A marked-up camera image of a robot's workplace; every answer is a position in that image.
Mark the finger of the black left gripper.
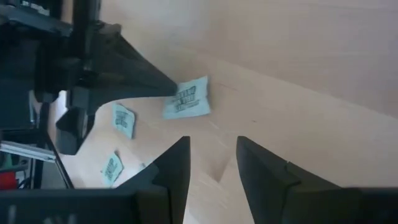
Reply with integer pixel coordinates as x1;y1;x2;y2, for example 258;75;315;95
55;88;177;156
93;30;178;96

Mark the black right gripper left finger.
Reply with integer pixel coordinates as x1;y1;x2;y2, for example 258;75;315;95
0;136;191;224

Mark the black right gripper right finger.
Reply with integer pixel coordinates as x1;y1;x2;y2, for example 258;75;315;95
236;136;398;224

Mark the pale green sweetener packet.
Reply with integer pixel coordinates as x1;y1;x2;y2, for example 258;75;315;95
111;102;136;140
100;151;124;187
162;75;211;120

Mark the red object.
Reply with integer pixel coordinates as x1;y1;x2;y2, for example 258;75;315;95
0;170;19;190

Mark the black table edge frame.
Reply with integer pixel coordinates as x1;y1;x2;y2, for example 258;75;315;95
32;102;75;190

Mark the aluminium rail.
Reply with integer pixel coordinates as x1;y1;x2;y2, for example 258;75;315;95
0;140;57;163

